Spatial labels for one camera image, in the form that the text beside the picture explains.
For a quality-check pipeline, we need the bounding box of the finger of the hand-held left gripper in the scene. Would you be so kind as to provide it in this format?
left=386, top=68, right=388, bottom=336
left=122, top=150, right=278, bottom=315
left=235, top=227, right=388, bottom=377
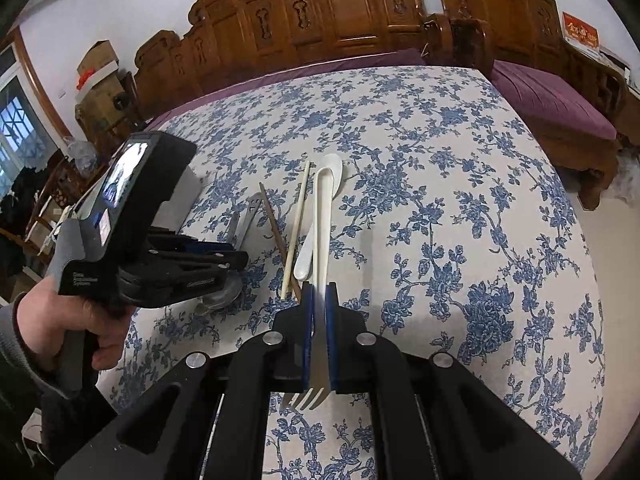
left=119, top=251, right=250, bottom=307
left=149, top=229, right=242, bottom=258

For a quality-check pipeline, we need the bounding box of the white handled fork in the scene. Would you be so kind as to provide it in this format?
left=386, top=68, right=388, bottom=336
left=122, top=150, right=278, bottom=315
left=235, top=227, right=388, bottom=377
left=280, top=166, right=335, bottom=413

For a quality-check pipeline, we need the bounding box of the small white spoon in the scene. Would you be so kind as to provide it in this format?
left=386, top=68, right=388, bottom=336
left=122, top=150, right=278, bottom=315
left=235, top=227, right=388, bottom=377
left=293, top=153, right=345, bottom=282

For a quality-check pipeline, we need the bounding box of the blue floral tablecloth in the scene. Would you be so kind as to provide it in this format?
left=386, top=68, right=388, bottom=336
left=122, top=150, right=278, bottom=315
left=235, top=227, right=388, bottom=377
left=95, top=62, right=608, bottom=480

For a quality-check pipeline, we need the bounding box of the clear plastic bag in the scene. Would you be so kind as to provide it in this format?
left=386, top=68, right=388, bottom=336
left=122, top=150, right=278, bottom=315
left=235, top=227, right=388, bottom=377
left=62, top=136, right=101, bottom=171
left=612, top=150, right=640, bottom=206

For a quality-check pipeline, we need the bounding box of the dark wooden chopstick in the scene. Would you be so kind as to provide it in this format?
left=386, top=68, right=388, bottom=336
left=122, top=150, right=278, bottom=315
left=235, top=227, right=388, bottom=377
left=258, top=182, right=303, bottom=298

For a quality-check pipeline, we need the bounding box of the person's dark clothing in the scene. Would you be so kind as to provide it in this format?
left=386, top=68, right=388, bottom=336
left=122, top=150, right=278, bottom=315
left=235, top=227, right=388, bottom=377
left=0, top=385, right=121, bottom=480

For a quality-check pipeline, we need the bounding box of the small cardboard box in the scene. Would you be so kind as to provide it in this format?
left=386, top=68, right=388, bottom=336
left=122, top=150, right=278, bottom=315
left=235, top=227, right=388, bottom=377
left=76, top=40, right=120, bottom=77

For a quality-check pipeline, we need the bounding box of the wooden framed window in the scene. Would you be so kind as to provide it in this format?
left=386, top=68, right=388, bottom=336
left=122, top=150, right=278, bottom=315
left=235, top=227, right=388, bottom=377
left=0, top=30, right=71, bottom=196

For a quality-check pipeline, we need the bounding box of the purple sofa cushion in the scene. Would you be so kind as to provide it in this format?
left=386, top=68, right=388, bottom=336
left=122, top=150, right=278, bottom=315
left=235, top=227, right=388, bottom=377
left=145, top=49, right=426, bottom=131

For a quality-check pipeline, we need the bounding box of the person's left hand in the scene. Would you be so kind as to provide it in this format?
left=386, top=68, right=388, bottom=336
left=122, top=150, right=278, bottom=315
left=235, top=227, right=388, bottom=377
left=14, top=280, right=137, bottom=372

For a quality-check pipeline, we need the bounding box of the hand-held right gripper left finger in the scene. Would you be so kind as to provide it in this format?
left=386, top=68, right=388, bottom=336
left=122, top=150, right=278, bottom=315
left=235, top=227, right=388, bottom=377
left=52, top=282, right=316, bottom=480

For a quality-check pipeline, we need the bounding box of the person's left forearm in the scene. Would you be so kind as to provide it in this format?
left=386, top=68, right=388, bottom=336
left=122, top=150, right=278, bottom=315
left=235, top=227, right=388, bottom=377
left=0, top=305, right=71, bottom=401

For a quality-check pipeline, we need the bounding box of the carved wooden armchair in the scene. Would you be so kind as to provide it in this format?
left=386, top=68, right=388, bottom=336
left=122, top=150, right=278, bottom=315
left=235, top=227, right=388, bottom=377
left=434, top=0, right=626, bottom=211

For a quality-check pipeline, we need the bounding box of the black cloth pile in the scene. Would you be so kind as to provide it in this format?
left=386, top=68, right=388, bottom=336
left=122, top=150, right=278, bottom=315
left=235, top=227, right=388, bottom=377
left=0, top=165, right=51, bottom=281

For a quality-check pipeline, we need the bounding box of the carved wooden sofa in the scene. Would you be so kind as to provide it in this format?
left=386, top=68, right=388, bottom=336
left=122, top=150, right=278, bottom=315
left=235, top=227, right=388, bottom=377
left=131, top=0, right=453, bottom=121

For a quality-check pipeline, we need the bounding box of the wooden chair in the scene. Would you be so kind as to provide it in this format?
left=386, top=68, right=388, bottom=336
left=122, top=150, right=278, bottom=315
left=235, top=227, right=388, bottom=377
left=25, top=160, right=101, bottom=261

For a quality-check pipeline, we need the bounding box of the light wooden chopstick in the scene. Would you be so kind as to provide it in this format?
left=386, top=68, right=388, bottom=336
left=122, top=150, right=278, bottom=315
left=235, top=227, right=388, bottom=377
left=281, top=160, right=312, bottom=302

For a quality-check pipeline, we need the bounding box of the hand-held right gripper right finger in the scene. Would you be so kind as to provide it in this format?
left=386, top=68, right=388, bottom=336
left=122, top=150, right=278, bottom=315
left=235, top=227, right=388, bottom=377
left=324, top=282, right=583, bottom=480

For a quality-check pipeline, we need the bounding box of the red desk calendar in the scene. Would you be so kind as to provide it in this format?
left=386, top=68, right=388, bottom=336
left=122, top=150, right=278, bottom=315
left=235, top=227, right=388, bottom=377
left=560, top=11, right=601, bottom=58

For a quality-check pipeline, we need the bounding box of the purple armchair cushion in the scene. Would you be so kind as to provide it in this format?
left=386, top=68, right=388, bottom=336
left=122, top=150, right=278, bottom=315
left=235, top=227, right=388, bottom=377
left=489, top=59, right=618, bottom=142

